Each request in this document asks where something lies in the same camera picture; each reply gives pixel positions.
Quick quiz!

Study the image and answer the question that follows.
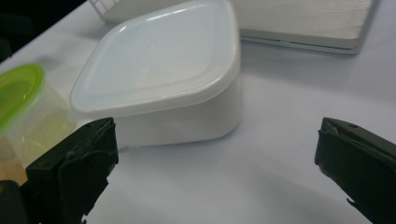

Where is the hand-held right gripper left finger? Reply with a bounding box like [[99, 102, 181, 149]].
[[25, 117, 120, 224]]

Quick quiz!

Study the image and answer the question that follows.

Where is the green plastic container lid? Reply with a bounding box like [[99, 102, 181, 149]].
[[0, 63, 46, 135]]

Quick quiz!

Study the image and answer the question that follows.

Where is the white plastic container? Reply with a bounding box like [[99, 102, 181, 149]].
[[70, 74, 244, 147]]

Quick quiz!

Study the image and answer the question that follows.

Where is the clear plastic container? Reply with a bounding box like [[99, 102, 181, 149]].
[[0, 80, 78, 169]]

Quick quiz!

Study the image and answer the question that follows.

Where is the flat beige ribbed panel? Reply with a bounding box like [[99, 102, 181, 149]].
[[102, 0, 381, 56]]

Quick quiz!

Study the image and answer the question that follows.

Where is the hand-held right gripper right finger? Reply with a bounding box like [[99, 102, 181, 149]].
[[314, 117, 396, 224]]

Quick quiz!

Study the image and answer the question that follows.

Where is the white plastic container lid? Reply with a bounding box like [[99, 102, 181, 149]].
[[69, 0, 241, 119]]

